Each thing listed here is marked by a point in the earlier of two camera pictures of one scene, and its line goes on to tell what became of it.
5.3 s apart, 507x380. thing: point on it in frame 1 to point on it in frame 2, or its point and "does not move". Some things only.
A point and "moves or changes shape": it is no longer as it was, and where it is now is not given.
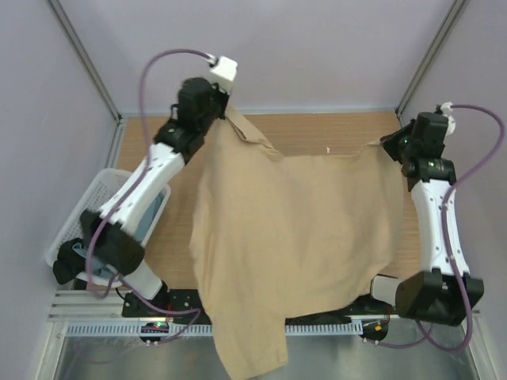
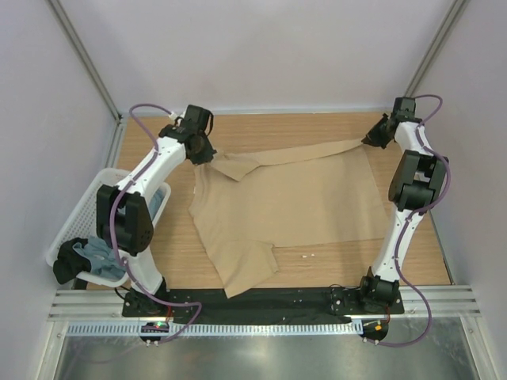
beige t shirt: [273, 237] moves or changes shape
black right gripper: [390, 142] to [371, 137]
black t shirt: [70, 262] does not move
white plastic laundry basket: [107, 186] does not move
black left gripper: [222, 95] to [205, 157]
